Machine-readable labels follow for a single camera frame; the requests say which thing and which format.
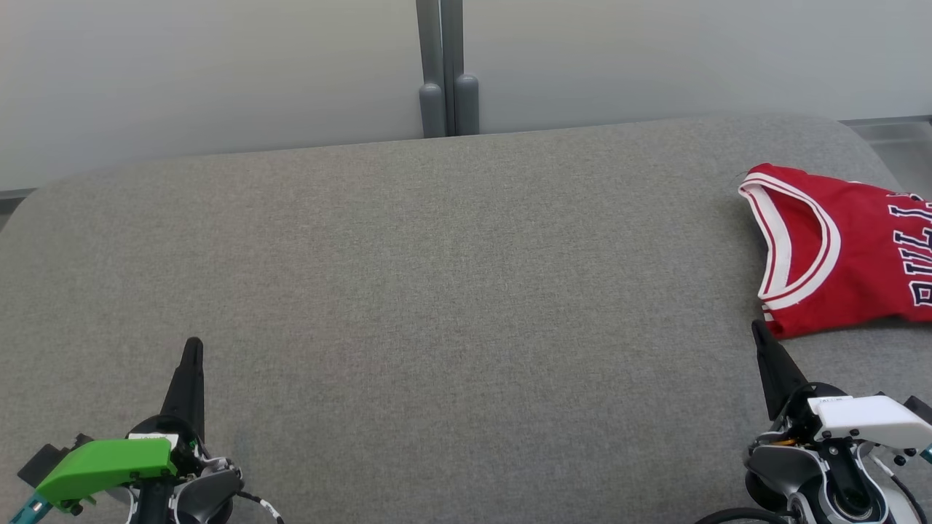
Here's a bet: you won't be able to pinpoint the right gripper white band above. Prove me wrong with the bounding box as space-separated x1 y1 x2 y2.
751 320 932 453

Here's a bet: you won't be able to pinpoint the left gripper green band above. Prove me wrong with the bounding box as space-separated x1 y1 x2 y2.
35 337 208 510

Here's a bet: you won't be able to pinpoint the red jersey white sleeves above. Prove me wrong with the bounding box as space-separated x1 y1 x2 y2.
738 162 932 341

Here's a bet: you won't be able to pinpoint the grey fabric sofa cushion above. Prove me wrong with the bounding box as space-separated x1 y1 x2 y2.
0 113 932 524

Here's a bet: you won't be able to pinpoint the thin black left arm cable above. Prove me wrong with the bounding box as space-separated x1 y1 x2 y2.
233 491 285 524

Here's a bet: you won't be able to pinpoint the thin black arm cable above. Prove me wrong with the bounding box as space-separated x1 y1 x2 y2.
233 491 285 524
692 507 794 524

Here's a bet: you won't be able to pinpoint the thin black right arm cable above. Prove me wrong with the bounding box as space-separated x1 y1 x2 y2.
692 507 794 524

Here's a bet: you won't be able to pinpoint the left camera cable teal plug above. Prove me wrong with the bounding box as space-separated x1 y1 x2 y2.
9 491 52 524

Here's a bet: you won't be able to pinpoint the grey vertical partition post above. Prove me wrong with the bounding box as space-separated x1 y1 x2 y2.
417 0 446 139
446 0 481 137

